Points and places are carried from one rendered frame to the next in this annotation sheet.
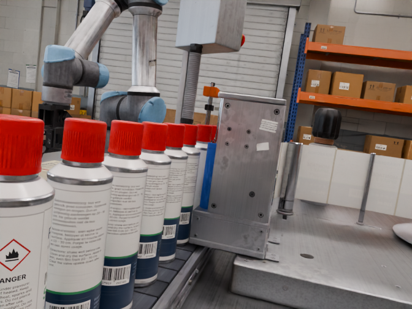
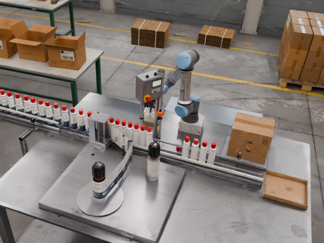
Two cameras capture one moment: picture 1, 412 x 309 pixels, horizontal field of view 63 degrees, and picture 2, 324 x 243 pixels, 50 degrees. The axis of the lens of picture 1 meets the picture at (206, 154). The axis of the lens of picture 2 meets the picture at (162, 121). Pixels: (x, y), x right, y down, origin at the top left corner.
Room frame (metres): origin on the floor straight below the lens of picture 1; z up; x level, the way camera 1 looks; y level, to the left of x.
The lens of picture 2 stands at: (1.21, -2.17, 2.65)
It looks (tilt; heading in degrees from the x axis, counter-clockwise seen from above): 35 degrees down; 94
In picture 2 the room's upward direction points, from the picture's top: 4 degrees clockwise
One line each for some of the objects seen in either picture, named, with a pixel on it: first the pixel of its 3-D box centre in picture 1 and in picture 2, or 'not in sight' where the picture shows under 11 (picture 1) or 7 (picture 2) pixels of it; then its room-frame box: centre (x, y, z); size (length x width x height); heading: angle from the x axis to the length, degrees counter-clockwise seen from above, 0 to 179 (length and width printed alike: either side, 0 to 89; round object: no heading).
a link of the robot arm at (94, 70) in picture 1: (84, 73); (161, 87); (1.02, 0.39, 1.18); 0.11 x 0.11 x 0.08; 60
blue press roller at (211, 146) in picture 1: (211, 185); not in sight; (0.59, -0.02, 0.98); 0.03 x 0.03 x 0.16
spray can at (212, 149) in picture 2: not in sight; (211, 154); (1.47, -0.16, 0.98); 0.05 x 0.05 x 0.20
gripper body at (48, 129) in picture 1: (53, 125); (149, 100); (0.92, 0.43, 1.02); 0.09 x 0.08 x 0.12; 171
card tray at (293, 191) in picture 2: not in sight; (285, 188); (2.02, -0.29, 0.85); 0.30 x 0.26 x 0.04; 167
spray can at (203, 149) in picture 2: not in sight; (203, 152); (1.40, -0.15, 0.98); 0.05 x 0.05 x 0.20
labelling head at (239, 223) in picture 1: (241, 171); (100, 130); (0.61, -0.07, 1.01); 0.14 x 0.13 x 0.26; 167
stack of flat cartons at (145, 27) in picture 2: not in sight; (150, 33); (0.46, 4.18, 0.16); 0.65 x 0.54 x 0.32; 176
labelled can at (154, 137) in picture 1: (146, 202); (81, 120); (0.42, 0.07, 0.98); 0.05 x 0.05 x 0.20
